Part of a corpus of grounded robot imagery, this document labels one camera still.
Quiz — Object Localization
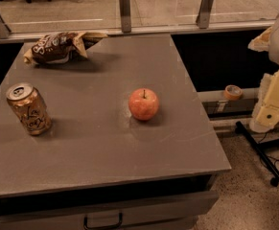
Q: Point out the metal glass bracket middle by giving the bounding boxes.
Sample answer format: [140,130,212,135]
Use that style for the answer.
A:
[119,0,131,33]

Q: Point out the black cable on floor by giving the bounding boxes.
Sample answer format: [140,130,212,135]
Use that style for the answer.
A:
[257,131,279,174]

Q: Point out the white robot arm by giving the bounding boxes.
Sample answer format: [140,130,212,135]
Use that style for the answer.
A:
[248,13,279,133]

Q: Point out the grey drawer with black handle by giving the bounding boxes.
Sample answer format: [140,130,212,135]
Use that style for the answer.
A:
[0,191,219,230]

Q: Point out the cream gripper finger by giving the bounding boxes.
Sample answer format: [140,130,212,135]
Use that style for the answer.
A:
[249,73,271,133]

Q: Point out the brown chip bag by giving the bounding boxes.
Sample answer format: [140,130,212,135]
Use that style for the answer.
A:
[24,32,106,64]

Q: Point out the metal glass bracket right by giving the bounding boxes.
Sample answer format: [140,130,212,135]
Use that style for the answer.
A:
[196,0,214,29]

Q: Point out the red apple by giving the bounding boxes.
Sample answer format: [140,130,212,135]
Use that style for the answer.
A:
[128,88,159,121]

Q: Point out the golden LaCroix soda can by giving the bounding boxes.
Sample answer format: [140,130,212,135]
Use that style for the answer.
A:
[6,82,52,135]

